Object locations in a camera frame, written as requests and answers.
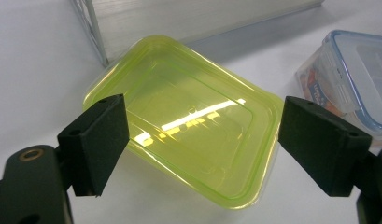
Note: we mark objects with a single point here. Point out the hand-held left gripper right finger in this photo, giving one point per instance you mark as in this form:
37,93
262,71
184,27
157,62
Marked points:
322,146

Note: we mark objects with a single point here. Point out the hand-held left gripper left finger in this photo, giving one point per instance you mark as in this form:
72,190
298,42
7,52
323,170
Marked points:
95,143

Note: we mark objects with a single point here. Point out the clear container with blue-rimmed lid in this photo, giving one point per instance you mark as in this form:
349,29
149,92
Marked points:
363,62

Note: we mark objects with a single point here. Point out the container with yellow-green lid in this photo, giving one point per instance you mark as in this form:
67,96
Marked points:
191,93

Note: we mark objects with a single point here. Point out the colourful snack packet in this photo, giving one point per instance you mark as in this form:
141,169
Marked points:
316,90

